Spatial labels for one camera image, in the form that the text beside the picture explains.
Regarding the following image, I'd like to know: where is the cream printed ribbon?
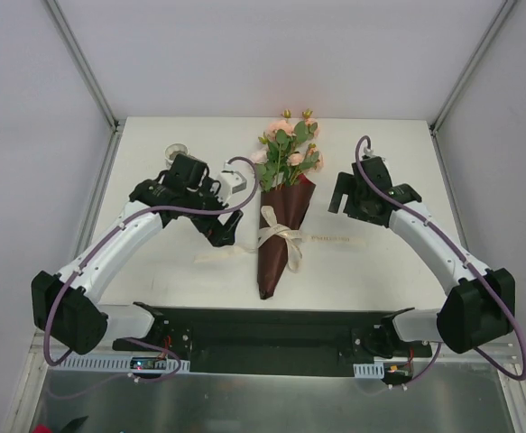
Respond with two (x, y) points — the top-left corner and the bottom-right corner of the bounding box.
(194, 206), (366, 272)

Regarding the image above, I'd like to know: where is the brown red wrapping paper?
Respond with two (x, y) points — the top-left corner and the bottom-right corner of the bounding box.
(257, 175), (316, 299)

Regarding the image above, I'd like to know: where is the pink flower bunch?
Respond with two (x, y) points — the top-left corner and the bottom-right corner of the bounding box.
(250, 109), (324, 192)

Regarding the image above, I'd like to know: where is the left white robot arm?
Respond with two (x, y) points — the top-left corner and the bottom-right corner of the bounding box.
(31, 153), (247, 355)

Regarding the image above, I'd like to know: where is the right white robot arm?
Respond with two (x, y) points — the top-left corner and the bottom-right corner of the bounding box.
(328, 157), (515, 356)

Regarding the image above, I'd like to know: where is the white ribbed ceramic vase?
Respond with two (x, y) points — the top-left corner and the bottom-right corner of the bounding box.
(164, 143), (189, 166)

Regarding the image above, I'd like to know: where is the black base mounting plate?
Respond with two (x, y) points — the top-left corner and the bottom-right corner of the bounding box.
(111, 302), (431, 379)

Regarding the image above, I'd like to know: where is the red black object bottom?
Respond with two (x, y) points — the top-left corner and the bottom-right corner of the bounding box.
(31, 416), (88, 433)

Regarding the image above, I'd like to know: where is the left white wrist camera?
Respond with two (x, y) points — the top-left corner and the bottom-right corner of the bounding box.
(216, 170), (247, 203)

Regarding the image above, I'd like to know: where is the left aluminium frame post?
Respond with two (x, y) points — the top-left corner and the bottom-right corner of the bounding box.
(41, 0), (124, 133)

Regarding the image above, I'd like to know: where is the aluminium frame post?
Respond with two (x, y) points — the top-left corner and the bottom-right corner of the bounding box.
(41, 0), (124, 133)
(428, 0), (519, 134)

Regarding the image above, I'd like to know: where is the right aluminium frame post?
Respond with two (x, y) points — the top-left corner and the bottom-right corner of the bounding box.
(428, 0), (519, 134)

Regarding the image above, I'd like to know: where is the right white cable duct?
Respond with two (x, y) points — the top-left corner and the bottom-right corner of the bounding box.
(353, 362), (385, 380)

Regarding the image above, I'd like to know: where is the white cable duct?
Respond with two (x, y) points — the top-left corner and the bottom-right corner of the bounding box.
(353, 362), (385, 380)
(54, 355), (190, 374)

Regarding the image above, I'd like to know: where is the left white cable duct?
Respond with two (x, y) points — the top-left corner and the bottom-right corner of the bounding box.
(54, 355), (190, 374)

